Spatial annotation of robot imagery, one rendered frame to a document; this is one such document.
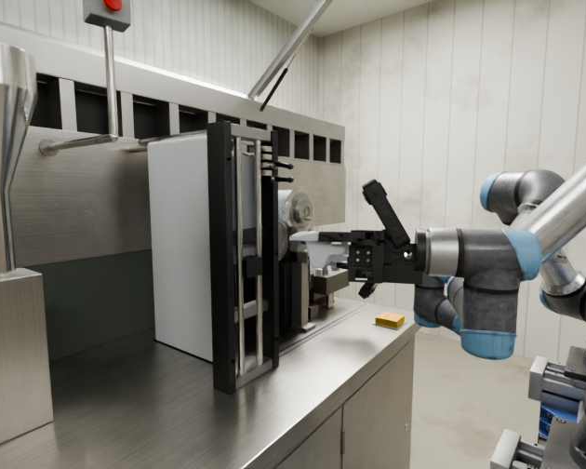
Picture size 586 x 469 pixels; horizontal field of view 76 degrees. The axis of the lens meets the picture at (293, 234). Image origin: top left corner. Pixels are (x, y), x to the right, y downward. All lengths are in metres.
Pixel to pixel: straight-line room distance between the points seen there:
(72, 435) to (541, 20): 3.57
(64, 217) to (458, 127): 3.09
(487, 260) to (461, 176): 2.92
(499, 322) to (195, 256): 0.65
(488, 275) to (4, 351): 0.76
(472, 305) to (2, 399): 0.76
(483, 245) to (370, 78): 3.47
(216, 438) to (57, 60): 0.90
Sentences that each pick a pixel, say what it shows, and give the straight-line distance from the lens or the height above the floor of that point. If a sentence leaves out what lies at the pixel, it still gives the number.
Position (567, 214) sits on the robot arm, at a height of 1.27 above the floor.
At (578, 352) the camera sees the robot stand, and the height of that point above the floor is 0.82.
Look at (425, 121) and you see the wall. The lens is 3.66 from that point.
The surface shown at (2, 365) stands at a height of 1.03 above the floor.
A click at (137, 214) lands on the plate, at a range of 1.15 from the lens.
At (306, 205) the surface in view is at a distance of 1.12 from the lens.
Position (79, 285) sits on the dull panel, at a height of 1.07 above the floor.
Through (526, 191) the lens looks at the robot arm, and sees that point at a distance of 1.10.
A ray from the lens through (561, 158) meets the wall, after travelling 3.39.
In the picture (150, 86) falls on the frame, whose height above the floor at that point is 1.61.
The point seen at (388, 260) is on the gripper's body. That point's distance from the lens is 0.60.
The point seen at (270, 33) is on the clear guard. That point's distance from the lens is 1.38.
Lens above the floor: 1.31
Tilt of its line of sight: 7 degrees down
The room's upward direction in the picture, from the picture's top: straight up
